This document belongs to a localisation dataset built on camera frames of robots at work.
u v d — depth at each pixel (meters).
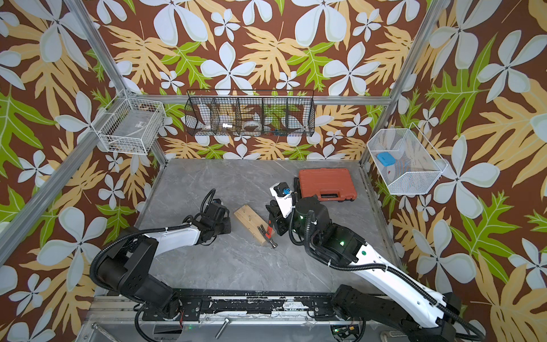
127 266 0.45
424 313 0.38
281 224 0.56
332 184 1.13
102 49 0.77
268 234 0.78
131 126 0.85
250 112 0.97
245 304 0.76
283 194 0.53
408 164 0.83
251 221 0.93
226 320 0.70
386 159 0.86
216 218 0.74
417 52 0.77
